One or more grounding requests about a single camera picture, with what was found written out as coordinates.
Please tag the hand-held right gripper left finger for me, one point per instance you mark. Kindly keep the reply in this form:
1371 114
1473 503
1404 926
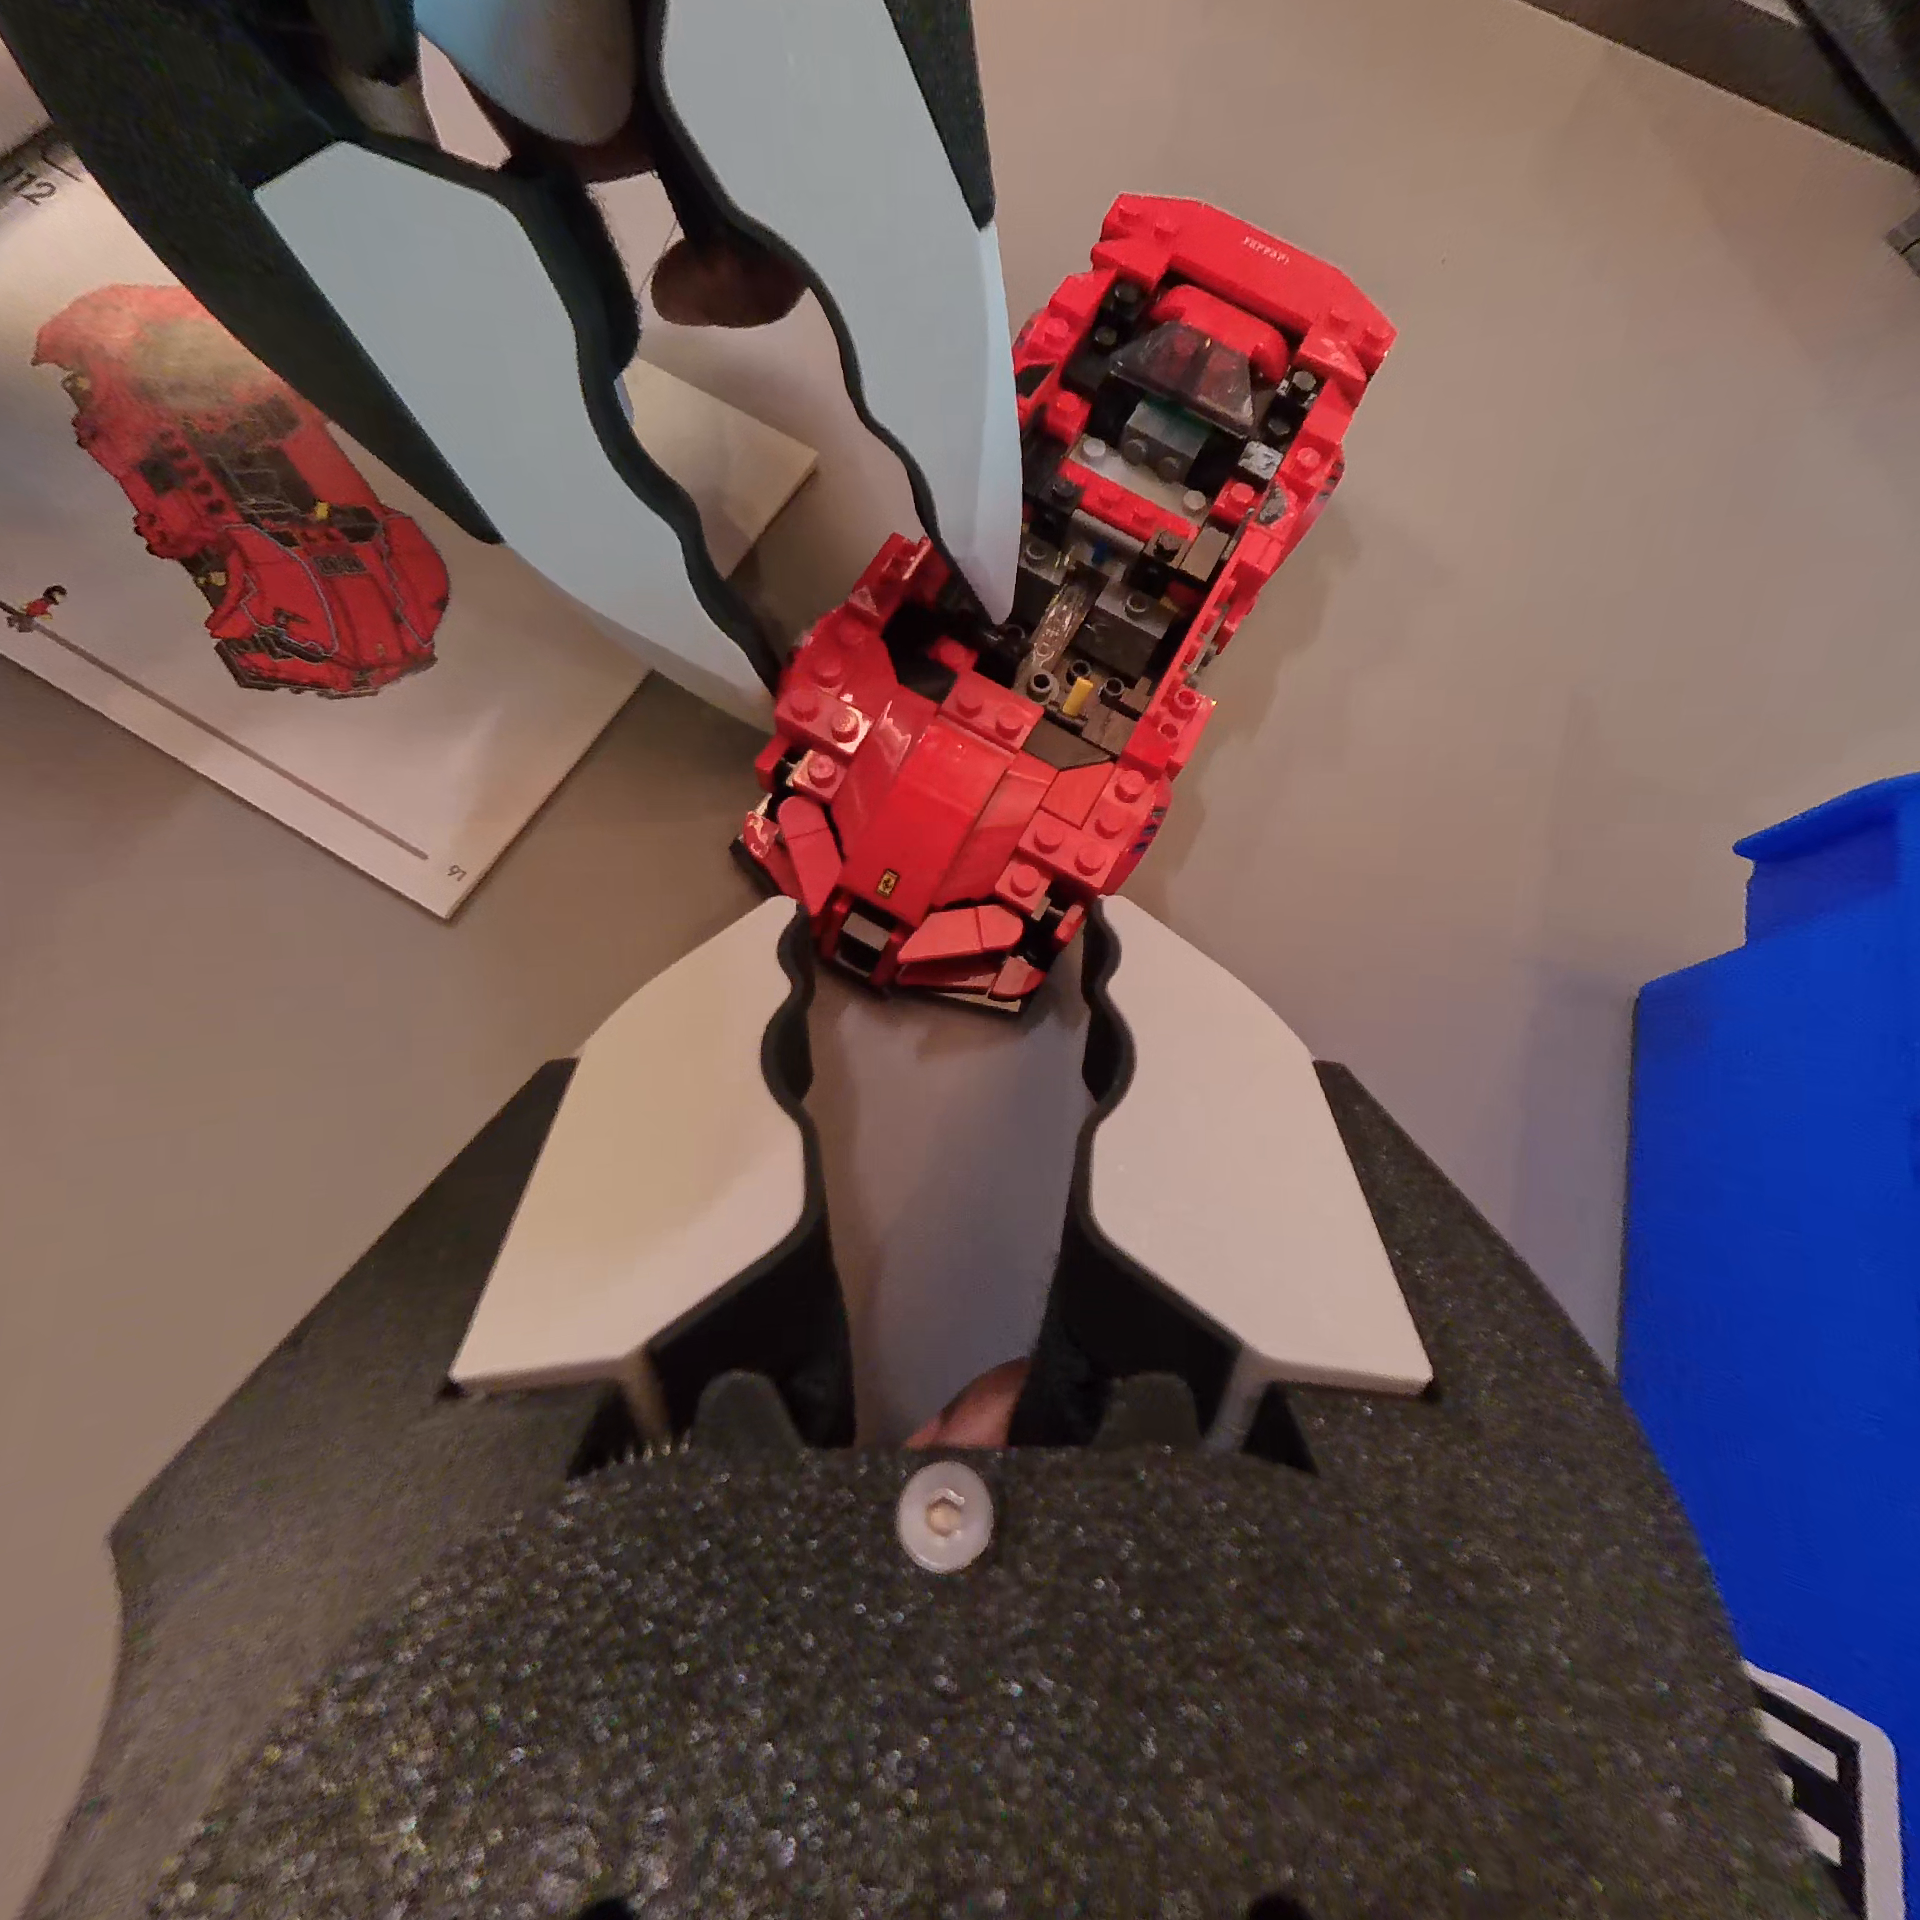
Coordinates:
660 1204

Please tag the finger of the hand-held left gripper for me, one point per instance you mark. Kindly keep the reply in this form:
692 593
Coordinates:
875 194
446 347

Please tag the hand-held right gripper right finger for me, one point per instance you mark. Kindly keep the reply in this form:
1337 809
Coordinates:
1244 1204

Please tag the lego instruction booklet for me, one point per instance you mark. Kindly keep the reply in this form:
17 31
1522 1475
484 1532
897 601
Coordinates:
303 747

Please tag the red lego car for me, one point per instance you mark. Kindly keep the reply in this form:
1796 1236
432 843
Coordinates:
962 816

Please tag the person's left hand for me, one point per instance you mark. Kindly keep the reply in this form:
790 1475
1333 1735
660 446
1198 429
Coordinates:
725 287

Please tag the blue plastic bin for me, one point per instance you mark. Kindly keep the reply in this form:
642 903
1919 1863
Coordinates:
1785 1274

